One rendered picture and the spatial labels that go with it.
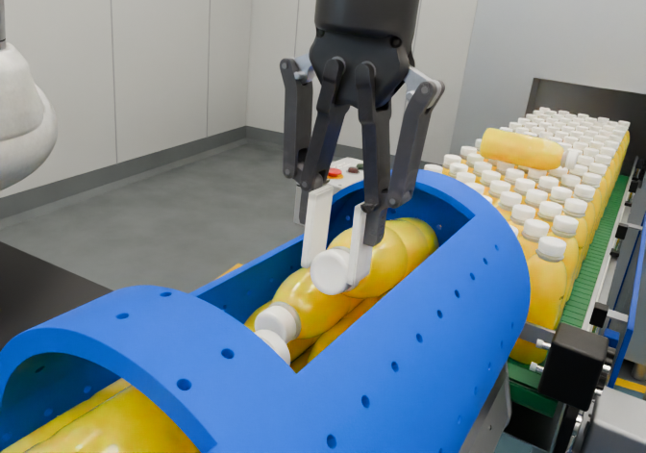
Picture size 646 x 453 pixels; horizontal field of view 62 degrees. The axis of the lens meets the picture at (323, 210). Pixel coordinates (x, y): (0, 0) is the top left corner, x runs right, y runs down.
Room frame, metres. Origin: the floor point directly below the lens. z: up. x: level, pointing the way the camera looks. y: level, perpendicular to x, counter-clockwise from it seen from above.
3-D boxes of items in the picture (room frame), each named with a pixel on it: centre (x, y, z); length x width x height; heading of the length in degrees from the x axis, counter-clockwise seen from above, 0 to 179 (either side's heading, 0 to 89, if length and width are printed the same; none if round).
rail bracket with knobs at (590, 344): (0.67, -0.38, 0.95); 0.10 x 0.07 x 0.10; 60
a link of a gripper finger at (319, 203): (0.44, 0.00, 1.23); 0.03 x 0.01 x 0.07; 151
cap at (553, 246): (0.78, -0.36, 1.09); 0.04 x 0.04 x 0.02
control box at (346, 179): (1.06, -0.04, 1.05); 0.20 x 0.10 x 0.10; 150
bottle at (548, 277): (0.78, -0.36, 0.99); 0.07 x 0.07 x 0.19
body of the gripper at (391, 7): (0.43, -0.02, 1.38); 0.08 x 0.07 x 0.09; 61
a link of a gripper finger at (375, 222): (0.41, -0.05, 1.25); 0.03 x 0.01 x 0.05; 61
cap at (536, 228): (0.85, -0.36, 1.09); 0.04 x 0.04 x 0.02
